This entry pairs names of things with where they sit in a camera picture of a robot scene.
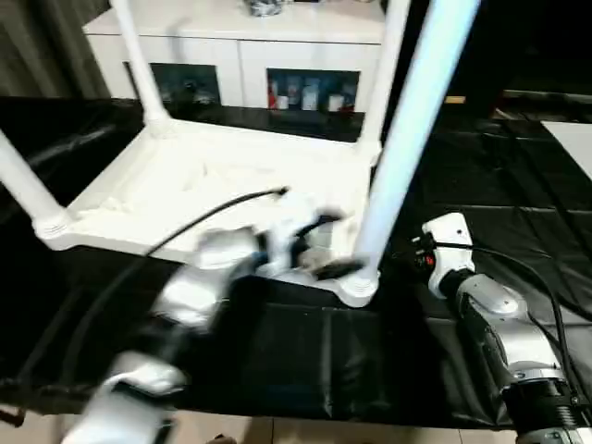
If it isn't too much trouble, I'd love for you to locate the white plastic table top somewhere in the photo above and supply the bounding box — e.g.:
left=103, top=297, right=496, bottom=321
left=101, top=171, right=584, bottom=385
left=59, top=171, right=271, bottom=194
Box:
left=34, top=117, right=384, bottom=310

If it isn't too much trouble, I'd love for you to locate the white plastic table leg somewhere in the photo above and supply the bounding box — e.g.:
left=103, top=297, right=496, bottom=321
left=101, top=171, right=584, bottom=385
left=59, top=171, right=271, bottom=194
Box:
left=110, top=0, right=172, bottom=139
left=0, top=131, right=71, bottom=242
left=354, top=0, right=412, bottom=157
left=353, top=0, right=483, bottom=282

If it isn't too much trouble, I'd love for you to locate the white flat board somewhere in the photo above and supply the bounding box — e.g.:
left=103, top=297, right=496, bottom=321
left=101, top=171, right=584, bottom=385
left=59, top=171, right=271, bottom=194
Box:
left=539, top=120, right=592, bottom=180

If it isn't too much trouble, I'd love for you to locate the black side table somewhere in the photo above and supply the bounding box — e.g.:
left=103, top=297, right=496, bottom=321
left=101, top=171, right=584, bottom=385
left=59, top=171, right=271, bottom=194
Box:
left=497, top=89, right=592, bottom=122

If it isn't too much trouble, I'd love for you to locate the white cabinet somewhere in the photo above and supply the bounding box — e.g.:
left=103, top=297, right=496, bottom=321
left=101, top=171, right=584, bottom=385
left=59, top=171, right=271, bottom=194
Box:
left=82, top=0, right=389, bottom=113

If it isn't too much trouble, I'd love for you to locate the dark patterned ornament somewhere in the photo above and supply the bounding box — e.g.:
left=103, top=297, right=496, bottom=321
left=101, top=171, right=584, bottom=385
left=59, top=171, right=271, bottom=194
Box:
left=240, top=0, right=284, bottom=18

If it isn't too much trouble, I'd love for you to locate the grey curtain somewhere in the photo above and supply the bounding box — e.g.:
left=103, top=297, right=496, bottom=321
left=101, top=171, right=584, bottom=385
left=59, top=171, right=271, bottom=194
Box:
left=0, top=0, right=114, bottom=100

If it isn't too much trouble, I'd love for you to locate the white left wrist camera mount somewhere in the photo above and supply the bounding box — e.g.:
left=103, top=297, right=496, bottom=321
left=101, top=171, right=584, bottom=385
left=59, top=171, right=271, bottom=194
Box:
left=265, top=191, right=326, bottom=275

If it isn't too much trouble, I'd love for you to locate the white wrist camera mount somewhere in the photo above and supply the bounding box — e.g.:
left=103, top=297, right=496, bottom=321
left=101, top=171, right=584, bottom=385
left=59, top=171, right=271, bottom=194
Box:
left=421, top=212, right=477, bottom=301
left=265, top=191, right=326, bottom=275

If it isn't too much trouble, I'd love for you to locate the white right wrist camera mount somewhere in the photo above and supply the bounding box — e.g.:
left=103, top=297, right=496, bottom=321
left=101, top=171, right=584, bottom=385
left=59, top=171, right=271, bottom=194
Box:
left=421, top=212, right=477, bottom=301

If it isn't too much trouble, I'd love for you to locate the black folding table frame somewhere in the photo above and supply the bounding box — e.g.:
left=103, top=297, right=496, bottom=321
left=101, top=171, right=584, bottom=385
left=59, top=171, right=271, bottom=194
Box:
left=0, top=405, right=25, bottom=427

